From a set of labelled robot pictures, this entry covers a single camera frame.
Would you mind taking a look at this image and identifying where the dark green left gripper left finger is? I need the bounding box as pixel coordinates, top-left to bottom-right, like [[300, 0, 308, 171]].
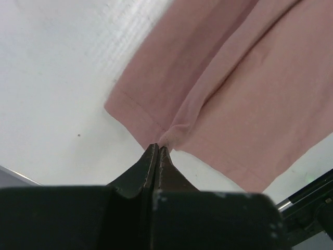
[[105, 144, 159, 249]]

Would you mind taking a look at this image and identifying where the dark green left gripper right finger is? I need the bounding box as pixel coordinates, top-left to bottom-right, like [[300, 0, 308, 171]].
[[152, 147, 199, 249]]

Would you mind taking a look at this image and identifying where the aluminium table edge rail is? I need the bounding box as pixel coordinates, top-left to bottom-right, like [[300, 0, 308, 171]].
[[276, 169, 332, 212]]

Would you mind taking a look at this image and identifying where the pink graphic t shirt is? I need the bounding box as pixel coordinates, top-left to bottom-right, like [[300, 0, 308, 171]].
[[105, 1, 332, 192]]

